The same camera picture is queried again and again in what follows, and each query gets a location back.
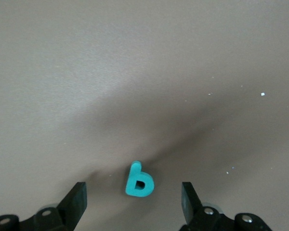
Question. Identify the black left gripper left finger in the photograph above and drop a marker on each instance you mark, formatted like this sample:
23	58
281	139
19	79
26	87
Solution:
77	199

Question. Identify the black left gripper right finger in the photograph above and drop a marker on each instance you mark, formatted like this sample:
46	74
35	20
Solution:
187	202

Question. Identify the teal foam letter b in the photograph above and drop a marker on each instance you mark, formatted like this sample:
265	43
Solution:
131	190

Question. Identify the brown table cover sheet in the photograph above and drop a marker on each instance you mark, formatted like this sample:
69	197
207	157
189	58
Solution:
110	72

